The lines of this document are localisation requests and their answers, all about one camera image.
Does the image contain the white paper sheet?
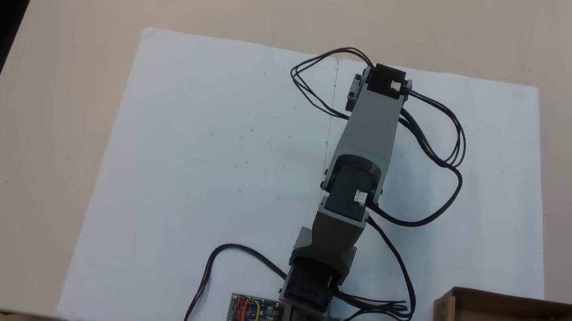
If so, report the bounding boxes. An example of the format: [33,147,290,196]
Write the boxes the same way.
[56,19,344,321]
[295,55,572,321]

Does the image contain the black servo cable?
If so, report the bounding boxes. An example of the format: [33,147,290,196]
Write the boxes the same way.
[381,87,476,235]
[329,210,430,321]
[284,39,377,124]

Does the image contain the thin black cable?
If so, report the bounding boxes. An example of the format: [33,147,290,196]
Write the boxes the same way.
[179,237,292,321]

